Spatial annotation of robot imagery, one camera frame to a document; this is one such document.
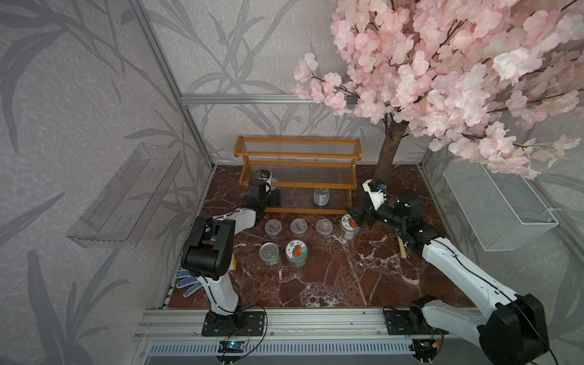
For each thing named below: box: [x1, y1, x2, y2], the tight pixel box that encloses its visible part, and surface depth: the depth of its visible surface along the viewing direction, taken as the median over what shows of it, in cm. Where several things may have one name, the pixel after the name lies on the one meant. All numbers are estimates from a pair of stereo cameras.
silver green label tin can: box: [258, 241, 280, 267], surface depth 86 cm
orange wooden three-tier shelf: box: [233, 135, 362, 214], surface depth 110 cm
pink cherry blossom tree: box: [292, 0, 584, 185], surface depth 49 cm
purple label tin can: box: [313, 187, 331, 207], surface depth 100 cm
